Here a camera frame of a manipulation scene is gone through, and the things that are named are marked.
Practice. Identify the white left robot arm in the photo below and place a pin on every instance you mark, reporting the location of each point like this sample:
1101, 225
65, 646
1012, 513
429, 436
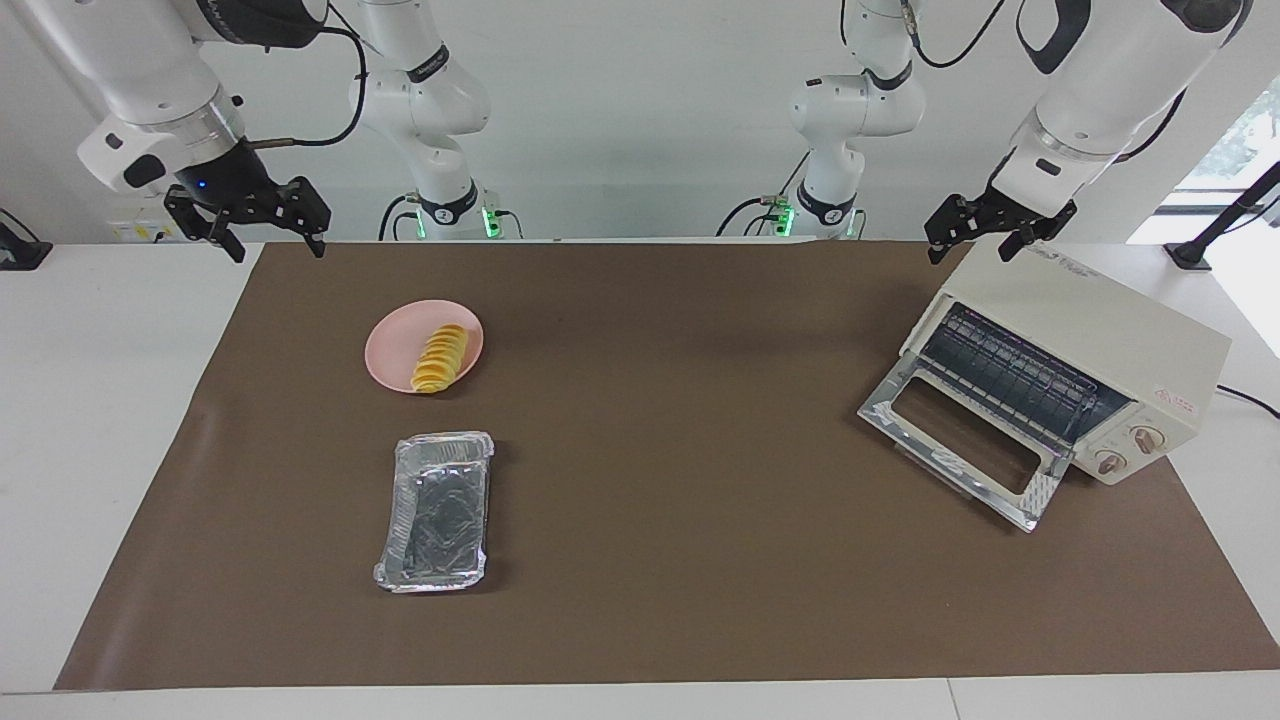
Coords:
1100, 90

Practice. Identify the glass oven door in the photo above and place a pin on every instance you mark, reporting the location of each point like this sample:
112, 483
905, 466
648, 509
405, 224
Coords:
900, 415

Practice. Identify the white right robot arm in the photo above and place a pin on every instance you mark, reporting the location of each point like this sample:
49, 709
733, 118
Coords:
130, 60

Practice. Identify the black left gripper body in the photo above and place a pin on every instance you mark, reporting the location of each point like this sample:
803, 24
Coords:
985, 212

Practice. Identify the brown table mat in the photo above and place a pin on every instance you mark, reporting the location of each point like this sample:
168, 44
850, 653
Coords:
640, 550

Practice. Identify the aluminium foil tray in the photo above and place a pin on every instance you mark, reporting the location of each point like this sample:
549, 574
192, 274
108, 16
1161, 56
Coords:
438, 515

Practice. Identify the small black table clamp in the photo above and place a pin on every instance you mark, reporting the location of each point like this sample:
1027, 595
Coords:
20, 255

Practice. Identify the cream toaster oven body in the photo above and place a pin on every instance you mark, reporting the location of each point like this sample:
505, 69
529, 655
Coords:
1090, 310

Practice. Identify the round pink plate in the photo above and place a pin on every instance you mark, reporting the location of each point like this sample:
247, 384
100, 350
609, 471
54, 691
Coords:
395, 350

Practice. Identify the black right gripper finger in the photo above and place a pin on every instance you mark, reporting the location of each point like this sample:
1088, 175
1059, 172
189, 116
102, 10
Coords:
316, 244
230, 245

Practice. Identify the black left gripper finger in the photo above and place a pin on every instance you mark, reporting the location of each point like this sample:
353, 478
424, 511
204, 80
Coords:
936, 250
1012, 248

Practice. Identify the black angled stand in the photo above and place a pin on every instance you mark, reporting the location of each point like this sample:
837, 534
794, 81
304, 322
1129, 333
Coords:
1190, 252

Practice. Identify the cream oven knob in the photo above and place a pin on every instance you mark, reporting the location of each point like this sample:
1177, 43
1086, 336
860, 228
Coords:
1112, 462
1148, 437

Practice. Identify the white wall power outlet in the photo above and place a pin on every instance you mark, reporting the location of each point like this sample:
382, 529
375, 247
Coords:
140, 231

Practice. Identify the sliced golden bread loaf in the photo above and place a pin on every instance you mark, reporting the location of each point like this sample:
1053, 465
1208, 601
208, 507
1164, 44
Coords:
440, 358

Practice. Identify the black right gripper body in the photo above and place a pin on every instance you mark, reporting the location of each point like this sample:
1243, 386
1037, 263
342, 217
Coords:
240, 195

